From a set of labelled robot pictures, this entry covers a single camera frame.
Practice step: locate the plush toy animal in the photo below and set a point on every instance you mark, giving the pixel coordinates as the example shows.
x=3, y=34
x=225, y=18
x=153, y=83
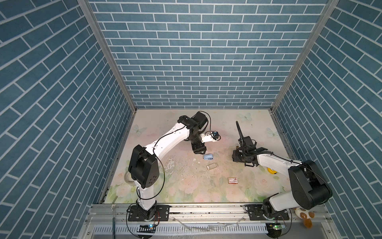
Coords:
x=305, y=215

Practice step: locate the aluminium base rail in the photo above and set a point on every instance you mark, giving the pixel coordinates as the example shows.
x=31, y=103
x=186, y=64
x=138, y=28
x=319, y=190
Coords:
x=215, y=213

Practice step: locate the yellow tape measure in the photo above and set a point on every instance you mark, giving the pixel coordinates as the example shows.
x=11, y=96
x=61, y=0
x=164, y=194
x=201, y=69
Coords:
x=271, y=171

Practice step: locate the white slotted cable duct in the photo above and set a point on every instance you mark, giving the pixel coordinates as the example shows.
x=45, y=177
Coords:
x=183, y=230

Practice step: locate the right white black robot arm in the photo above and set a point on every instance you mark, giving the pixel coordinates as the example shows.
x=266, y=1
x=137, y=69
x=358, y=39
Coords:
x=308, y=188

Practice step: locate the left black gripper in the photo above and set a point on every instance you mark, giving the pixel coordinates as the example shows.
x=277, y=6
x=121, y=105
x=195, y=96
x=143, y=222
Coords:
x=198, y=149

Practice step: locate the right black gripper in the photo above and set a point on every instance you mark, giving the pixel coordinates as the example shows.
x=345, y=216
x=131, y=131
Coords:
x=235, y=155

